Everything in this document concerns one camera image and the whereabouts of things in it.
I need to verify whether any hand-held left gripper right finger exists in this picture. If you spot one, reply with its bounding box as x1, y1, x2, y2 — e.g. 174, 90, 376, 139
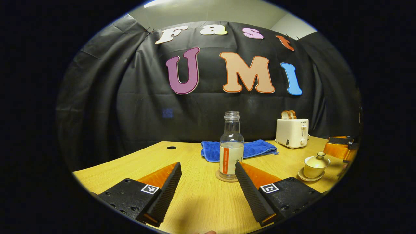
235, 162, 325, 227

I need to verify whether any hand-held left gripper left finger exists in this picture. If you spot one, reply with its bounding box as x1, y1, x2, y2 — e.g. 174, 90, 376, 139
97, 162, 182, 228

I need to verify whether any cream teacup lid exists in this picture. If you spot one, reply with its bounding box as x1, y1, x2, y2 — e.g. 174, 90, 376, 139
305, 151, 331, 169

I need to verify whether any round brown coaster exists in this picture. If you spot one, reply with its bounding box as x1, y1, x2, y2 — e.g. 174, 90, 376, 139
215, 169, 239, 183

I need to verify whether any cream teacup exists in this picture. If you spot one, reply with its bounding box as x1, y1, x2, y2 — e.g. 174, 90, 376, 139
304, 158, 331, 179

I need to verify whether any clear water bottle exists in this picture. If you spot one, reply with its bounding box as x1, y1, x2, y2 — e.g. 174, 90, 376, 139
219, 111, 245, 180

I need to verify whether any cream saucer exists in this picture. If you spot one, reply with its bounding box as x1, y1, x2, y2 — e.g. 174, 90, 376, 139
298, 167, 325, 182

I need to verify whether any blue towel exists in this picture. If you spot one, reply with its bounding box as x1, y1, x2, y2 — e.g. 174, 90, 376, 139
201, 139, 279, 163

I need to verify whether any cream toaster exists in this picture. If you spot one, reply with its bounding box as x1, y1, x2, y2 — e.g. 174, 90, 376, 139
275, 118, 309, 149

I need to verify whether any black backdrop cloth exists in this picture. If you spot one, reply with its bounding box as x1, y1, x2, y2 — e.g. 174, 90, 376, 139
55, 15, 362, 171

